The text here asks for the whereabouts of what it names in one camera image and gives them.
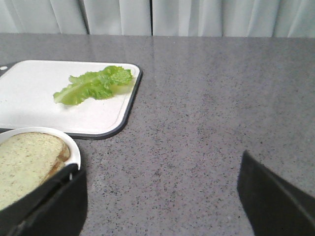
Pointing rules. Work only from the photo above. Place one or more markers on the white round plate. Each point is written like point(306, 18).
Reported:
point(75, 155)

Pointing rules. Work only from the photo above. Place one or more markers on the grey white curtain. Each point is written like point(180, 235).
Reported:
point(229, 18)

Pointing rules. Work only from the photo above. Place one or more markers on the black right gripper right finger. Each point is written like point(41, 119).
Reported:
point(273, 206)

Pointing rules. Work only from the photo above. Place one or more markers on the green lettuce leaf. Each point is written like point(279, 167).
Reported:
point(99, 85)

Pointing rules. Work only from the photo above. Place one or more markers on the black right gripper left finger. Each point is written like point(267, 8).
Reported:
point(58, 207)

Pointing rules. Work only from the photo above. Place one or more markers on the white cutting board black rim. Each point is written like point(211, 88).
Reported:
point(26, 99)

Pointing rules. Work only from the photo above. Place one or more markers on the bread slice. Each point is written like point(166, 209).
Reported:
point(26, 161)

